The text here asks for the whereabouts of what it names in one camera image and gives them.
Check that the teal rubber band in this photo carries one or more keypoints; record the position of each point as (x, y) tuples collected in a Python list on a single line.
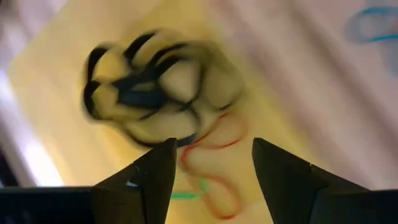
[(382, 38)]

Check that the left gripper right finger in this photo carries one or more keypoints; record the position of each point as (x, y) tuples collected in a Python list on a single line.
[(289, 186)]

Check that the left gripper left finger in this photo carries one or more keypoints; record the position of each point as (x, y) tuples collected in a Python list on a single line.
[(149, 186)]

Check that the wide black rubber band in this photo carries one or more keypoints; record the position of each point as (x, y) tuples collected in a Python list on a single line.
[(136, 46), (140, 99)]

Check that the translucent yellow plastic bin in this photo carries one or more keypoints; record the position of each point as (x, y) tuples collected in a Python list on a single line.
[(62, 109)]

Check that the red rubber band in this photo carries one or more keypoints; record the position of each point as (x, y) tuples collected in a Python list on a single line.
[(184, 158)]

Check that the green rubber band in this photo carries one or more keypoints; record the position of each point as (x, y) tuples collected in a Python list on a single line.
[(183, 196)]

